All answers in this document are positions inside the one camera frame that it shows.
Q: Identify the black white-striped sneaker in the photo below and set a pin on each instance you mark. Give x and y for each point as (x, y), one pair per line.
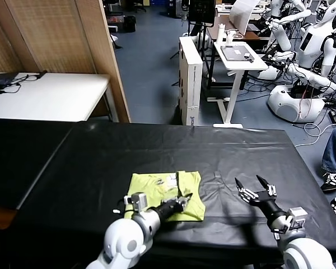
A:
(333, 182)

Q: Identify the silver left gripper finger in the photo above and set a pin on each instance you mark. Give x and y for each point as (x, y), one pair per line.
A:
(176, 199)
(185, 203)

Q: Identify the yellow-green t-shirt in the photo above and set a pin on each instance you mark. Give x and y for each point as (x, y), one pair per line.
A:
(148, 185)

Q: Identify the black storage bin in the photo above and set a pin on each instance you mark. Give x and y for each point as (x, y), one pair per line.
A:
(130, 23)

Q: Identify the black square panel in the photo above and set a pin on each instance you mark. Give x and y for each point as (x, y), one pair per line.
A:
(201, 11)

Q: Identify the white curved panel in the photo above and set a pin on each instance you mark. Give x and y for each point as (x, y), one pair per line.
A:
(242, 16)

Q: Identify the yellow poster board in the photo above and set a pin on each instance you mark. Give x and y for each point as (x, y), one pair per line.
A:
(145, 2)

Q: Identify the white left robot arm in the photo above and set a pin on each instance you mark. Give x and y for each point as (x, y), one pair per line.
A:
(123, 241)

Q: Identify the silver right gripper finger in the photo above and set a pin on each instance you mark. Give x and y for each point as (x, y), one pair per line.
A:
(246, 194)
(270, 190)

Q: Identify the grey closed laptop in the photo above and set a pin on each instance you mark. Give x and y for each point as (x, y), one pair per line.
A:
(235, 53)

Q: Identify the white cup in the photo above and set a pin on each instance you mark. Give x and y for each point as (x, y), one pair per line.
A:
(230, 39)

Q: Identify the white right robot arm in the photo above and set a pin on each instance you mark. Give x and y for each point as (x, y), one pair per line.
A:
(305, 252)

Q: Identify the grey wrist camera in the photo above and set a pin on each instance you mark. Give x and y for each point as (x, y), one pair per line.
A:
(296, 218)
(140, 201)

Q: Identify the black power strip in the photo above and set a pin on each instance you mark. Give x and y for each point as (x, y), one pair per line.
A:
(335, 116)

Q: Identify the brown wooden desk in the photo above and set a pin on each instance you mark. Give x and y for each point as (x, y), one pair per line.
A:
(254, 35)

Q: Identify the white drink bottle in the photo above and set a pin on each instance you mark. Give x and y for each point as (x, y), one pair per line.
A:
(221, 34)

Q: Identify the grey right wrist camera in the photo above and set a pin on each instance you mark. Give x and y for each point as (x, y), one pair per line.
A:
(296, 218)

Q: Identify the wooden partition screen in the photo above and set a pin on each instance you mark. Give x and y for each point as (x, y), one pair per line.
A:
(58, 33)

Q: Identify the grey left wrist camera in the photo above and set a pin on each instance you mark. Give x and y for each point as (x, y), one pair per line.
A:
(140, 201)

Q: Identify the tall white cardboard box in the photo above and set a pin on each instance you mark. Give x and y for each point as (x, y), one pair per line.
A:
(191, 84)

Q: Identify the white humanoid robot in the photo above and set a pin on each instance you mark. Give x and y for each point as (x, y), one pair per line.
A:
(281, 36)

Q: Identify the white humanoid robot black-faced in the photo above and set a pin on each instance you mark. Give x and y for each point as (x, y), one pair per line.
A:
(313, 42)

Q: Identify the white standing desk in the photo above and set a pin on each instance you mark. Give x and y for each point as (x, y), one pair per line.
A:
(257, 65)

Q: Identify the black tripod stand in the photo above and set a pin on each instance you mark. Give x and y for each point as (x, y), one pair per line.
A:
(205, 33)

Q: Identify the small black device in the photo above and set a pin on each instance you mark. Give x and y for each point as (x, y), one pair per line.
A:
(250, 58)

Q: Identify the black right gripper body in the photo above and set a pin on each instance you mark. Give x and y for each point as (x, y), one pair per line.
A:
(268, 206)

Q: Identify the blue cabinet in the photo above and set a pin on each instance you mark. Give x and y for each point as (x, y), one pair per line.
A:
(159, 2)

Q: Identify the white rectangular table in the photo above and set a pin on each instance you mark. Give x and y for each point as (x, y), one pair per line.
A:
(58, 95)

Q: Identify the wrinkled black table cover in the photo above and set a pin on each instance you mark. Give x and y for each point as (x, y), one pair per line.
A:
(128, 151)

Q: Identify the smooth black table sheet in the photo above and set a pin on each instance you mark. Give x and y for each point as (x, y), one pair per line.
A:
(16, 157)

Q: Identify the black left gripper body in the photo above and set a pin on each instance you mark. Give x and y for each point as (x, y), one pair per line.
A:
(170, 210)

